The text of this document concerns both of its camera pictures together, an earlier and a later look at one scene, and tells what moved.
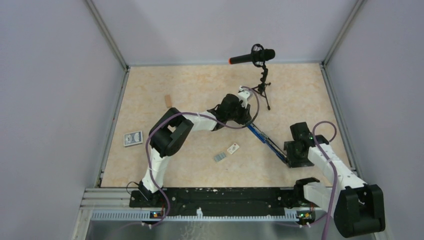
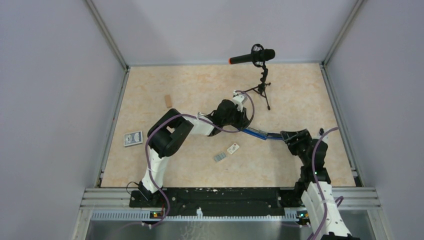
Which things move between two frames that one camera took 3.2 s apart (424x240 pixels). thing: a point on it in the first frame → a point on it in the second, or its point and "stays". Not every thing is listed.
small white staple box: x=233 y=148 stays
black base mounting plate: x=221 y=203 stays
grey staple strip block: x=219 y=157 stays
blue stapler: x=266 y=140 → x=262 y=134
